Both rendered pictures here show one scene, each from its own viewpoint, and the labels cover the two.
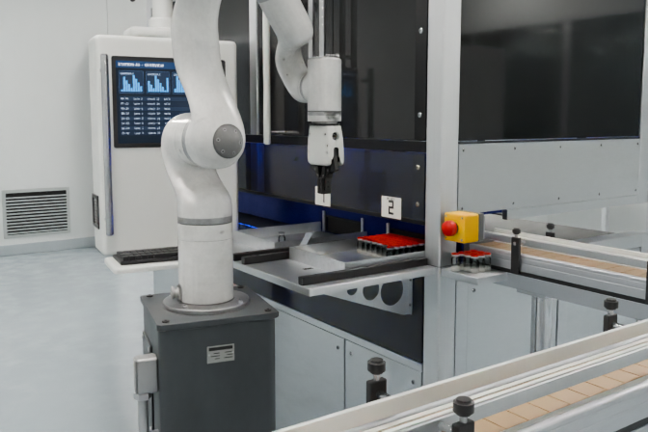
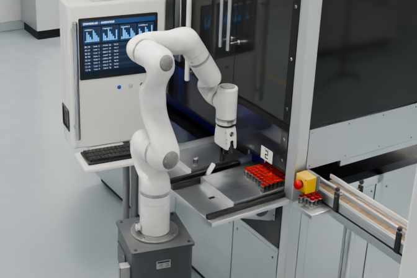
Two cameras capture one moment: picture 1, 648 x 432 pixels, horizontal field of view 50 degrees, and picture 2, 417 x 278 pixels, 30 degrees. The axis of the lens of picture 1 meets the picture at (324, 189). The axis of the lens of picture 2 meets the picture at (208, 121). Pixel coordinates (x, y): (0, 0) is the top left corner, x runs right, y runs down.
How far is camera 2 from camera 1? 1.72 m
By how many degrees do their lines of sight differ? 18
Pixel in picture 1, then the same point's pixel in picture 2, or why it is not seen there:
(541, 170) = (367, 132)
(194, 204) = (150, 188)
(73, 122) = not seen: outside the picture
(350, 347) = (236, 224)
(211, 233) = (159, 202)
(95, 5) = not seen: outside the picture
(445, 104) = (302, 110)
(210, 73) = (161, 122)
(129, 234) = (90, 135)
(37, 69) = not seen: outside the picture
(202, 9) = (158, 89)
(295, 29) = (210, 81)
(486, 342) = (319, 236)
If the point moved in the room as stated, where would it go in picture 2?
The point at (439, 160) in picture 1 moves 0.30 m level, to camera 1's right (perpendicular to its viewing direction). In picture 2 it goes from (296, 141) to (368, 145)
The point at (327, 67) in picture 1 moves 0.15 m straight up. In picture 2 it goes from (228, 95) to (231, 59)
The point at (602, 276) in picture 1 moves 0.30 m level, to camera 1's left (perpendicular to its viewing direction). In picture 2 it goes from (376, 229) to (300, 226)
